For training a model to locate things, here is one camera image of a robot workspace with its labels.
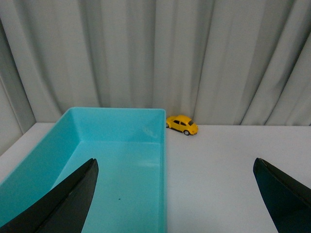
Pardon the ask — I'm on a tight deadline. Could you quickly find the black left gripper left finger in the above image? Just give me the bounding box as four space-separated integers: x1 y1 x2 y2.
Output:
0 158 99 233

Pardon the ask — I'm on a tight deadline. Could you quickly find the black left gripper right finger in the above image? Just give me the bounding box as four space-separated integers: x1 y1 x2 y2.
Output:
253 158 311 233

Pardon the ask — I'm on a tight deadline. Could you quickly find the yellow beetle toy car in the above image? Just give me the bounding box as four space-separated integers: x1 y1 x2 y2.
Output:
166 115 198 136

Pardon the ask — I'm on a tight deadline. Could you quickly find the turquoise plastic bin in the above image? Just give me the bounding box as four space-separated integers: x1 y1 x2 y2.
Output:
0 107 167 233

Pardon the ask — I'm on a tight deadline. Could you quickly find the grey-white curtain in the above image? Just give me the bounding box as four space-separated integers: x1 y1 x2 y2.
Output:
0 0 311 152

